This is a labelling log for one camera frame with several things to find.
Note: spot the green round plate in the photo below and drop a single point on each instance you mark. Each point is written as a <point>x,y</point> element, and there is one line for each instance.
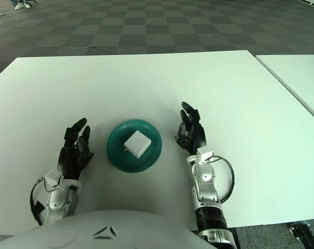
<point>151,151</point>

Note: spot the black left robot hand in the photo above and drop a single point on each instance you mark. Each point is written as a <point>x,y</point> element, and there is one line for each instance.
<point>69,160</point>

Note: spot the black table foot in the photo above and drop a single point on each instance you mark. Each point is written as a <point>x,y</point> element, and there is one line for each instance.
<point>306,232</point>

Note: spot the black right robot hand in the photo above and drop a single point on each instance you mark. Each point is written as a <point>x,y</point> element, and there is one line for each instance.
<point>197,137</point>

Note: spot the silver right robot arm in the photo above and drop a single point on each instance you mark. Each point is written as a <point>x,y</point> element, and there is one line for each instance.
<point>206,189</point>

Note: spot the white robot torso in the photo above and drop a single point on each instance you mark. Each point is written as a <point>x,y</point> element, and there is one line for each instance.
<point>100,230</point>

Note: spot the white charger block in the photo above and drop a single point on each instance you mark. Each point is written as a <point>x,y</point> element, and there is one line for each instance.
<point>137,144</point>

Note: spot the white sneaker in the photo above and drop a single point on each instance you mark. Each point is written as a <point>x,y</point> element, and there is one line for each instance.
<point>27,5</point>
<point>18,6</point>

